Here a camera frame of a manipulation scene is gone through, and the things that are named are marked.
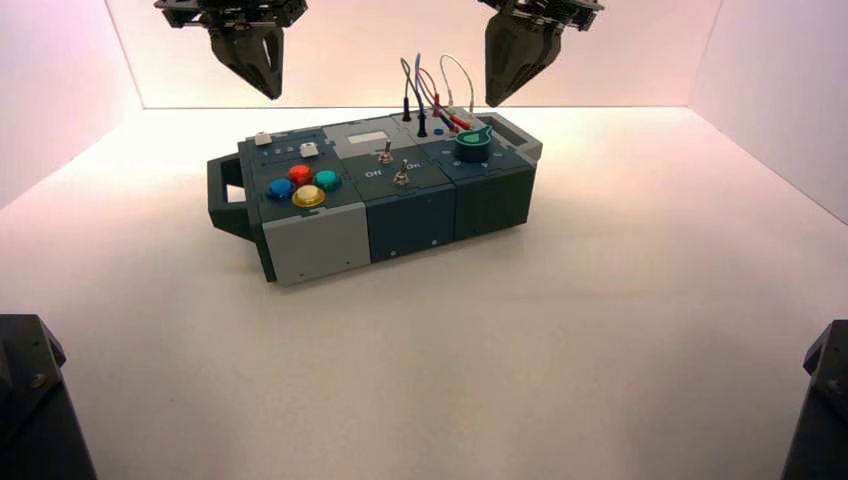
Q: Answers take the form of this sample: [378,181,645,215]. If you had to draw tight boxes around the grey jumper cable black plugs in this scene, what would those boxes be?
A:
[399,57,429,139]

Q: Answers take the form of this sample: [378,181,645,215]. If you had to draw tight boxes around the white jumper cable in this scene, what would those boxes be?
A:
[439,54,477,115]

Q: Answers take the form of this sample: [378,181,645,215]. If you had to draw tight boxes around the blue jumper cable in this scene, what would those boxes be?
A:
[413,52,458,132]

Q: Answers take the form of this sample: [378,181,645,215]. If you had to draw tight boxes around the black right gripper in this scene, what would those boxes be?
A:
[478,0,605,109]

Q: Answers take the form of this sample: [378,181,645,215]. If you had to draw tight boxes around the yellow dome push button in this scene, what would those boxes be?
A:
[292,185,327,210]

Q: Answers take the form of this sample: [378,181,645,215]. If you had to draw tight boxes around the green rotary knob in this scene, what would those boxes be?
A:
[454,125,496,166]

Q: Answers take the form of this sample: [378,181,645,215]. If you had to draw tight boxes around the dark teal grey control box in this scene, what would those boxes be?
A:
[207,111,545,287]

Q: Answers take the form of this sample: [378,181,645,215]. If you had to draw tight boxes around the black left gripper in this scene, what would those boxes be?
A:
[154,0,309,101]

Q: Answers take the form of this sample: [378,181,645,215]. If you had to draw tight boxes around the red jumper cable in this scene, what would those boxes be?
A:
[419,67,473,132]

